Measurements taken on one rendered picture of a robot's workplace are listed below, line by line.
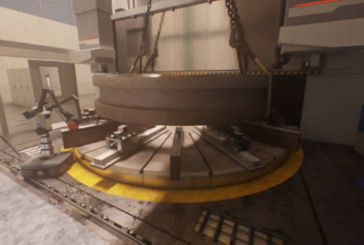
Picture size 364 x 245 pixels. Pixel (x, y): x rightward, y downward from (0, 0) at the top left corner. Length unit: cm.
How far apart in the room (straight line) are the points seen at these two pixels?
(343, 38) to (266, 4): 261
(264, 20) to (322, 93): 250
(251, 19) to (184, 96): 346
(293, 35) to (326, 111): 276
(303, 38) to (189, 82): 206
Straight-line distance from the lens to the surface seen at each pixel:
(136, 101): 333
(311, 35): 366
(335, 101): 576
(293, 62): 457
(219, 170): 281
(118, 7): 830
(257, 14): 572
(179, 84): 288
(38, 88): 692
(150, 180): 289
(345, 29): 376
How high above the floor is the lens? 174
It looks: 11 degrees down
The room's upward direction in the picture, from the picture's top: straight up
